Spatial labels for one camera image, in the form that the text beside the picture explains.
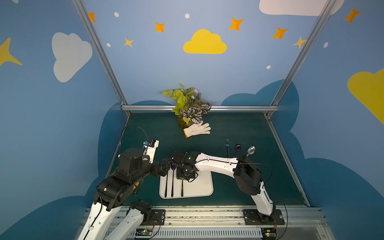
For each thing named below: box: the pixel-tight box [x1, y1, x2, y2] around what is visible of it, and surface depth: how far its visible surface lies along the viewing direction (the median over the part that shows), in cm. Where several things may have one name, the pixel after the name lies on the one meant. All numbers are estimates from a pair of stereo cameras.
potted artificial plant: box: [161, 83, 213, 130], surface depth 98 cm
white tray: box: [159, 165, 214, 199], surface depth 86 cm
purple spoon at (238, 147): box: [235, 144, 242, 152], surface depth 103 cm
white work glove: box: [183, 121, 212, 138], surface depth 113 cm
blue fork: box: [225, 138, 230, 158], surface depth 106 cm
